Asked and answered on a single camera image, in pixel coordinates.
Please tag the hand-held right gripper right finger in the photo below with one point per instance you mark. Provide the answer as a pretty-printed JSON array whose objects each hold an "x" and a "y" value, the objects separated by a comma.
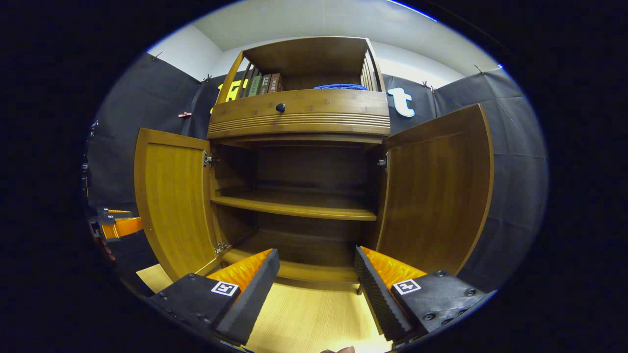
[{"x": 378, "y": 299}]

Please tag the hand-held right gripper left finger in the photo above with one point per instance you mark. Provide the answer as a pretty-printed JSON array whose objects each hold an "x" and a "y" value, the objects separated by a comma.
[{"x": 250, "y": 304}]

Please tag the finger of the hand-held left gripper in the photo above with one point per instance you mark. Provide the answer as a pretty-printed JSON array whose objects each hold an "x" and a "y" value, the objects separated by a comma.
[
  {"x": 115, "y": 214},
  {"x": 125, "y": 227}
]

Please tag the wooden shoe cabinet door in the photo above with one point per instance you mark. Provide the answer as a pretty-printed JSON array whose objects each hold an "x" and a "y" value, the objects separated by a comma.
[
  {"x": 176, "y": 206},
  {"x": 436, "y": 191}
]

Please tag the wooden double-door shoe cabinet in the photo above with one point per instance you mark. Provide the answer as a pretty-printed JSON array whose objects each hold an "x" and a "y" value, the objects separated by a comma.
[{"x": 304, "y": 59}]

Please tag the silver door hinge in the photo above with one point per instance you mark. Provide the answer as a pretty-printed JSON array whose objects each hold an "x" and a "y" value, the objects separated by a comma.
[
  {"x": 221, "y": 248},
  {"x": 383, "y": 162},
  {"x": 210, "y": 158}
]

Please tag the wooden cabinet drawer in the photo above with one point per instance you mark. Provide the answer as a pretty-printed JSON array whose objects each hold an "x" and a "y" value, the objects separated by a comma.
[{"x": 333, "y": 108}]

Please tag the black backdrop cloth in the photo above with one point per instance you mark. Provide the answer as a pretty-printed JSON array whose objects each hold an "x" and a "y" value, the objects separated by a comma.
[{"x": 142, "y": 98}]

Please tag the wooden inner shelf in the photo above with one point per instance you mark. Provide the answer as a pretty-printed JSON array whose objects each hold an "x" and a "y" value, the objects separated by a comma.
[{"x": 294, "y": 206}]

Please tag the green book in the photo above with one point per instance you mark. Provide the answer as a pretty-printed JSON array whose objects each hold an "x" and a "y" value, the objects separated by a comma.
[{"x": 254, "y": 86}]

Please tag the black round drawer knob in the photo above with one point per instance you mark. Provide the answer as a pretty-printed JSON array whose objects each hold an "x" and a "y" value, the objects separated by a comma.
[{"x": 280, "y": 107}]

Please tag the dark grey book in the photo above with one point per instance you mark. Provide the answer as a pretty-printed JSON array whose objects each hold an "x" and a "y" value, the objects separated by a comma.
[{"x": 265, "y": 84}]

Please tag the brown book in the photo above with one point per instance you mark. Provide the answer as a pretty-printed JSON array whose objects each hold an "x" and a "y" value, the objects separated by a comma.
[{"x": 275, "y": 83}]

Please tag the blue folded cloth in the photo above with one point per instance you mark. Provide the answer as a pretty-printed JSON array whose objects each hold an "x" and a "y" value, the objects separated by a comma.
[{"x": 341, "y": 87}]

